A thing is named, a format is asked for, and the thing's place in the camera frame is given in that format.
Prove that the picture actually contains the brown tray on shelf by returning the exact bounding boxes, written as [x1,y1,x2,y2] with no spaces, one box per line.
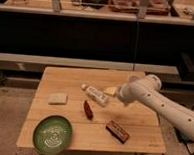
[109,0,171,16]

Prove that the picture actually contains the wooden table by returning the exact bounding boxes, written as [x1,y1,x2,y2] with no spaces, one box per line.
[17,67,166,155]

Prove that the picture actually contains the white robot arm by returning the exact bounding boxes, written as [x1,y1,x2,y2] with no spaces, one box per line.
[116,75,194,141]

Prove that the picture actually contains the brown chocolate bar box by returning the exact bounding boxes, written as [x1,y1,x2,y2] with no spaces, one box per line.
[106,121,130,144]

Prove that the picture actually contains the yellow sponge block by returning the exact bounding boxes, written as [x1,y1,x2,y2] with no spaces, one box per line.
[104,86,117,97]

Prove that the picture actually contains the green ceramic bowl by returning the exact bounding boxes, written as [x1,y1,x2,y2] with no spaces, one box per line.
[32,115,73,155]

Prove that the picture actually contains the dark red pepper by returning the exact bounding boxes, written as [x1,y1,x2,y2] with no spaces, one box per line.
[83,100,93,120]

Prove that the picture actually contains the white tube bottle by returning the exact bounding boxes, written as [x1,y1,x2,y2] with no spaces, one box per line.
[82,84,108,107]

